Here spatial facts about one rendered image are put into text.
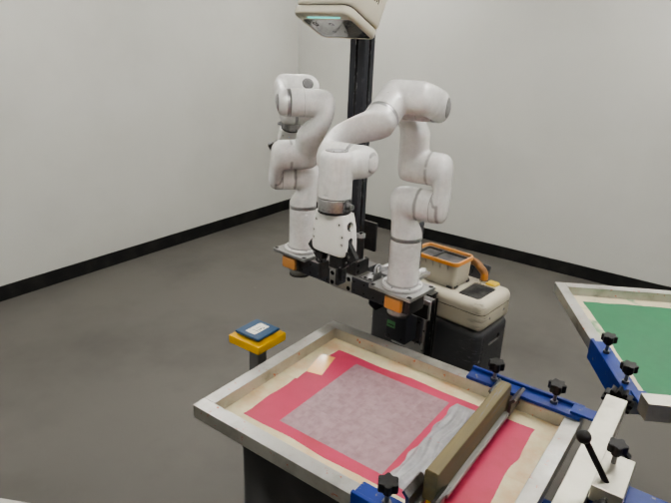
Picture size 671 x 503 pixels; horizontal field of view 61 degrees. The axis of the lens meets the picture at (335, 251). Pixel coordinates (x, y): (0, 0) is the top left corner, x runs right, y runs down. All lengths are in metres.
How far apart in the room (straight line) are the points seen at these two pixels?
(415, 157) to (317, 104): 0.35
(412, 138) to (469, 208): 3.84
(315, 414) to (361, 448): 0.17
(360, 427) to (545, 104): 3.97
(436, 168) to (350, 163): 0.43
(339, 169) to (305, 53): 5.07
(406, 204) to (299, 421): 0.67
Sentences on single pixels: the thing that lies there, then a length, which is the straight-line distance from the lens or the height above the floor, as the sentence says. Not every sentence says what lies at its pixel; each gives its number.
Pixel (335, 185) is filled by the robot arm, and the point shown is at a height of 1.56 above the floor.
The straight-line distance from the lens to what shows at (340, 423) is 1.49.
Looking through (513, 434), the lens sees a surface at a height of 0.95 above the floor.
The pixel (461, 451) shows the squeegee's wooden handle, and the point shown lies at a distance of 1.32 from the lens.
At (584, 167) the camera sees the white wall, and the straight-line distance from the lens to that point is 5.06.
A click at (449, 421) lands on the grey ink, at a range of 1.53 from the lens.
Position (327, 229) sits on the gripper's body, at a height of 1.46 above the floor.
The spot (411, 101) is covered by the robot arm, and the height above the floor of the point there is 1.72.
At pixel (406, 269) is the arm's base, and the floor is 1.21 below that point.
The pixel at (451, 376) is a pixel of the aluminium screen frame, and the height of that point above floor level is 0.98.
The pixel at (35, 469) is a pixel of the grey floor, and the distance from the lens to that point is 3.04.
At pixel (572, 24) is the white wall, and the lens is 5.04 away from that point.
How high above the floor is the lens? 1.86
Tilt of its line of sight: 21 degrees down
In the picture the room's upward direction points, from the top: 2 degrees clockwise
